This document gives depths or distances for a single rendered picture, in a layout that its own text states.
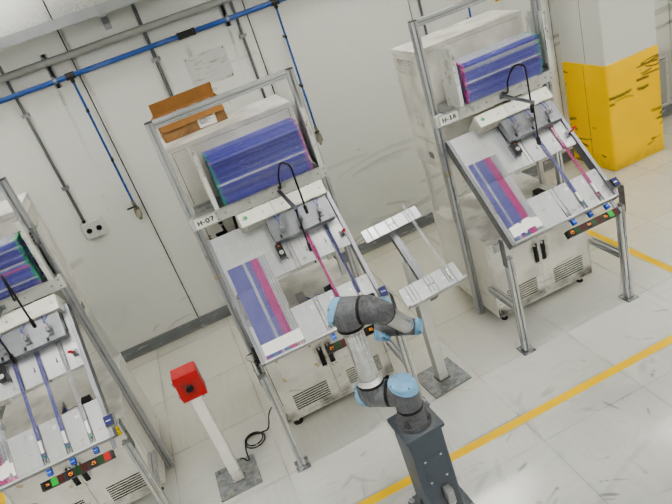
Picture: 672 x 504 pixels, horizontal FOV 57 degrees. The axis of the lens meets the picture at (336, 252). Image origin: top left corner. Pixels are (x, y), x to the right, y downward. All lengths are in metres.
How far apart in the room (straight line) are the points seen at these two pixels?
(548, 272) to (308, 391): 1.66
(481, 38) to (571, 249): 1.40
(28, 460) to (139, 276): 2.00
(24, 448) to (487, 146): 2.83
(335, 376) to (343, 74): 2.34
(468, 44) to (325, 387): 2.13
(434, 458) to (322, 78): 3.00
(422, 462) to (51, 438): 1.72
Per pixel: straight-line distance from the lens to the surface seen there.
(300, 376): 3.57
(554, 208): 3.58
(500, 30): 3.86
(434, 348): 3.57
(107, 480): 3.74
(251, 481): 3.61
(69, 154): 4.64
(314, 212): 3.23
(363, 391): 2.61
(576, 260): 4.17
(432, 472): 2.83
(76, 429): 3.24
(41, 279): 3.35
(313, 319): 3.13
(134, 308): 5.02
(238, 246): 3.25
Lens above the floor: 2.42
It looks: 26 degrees down
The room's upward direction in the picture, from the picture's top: 19 degrees counter-clockwise
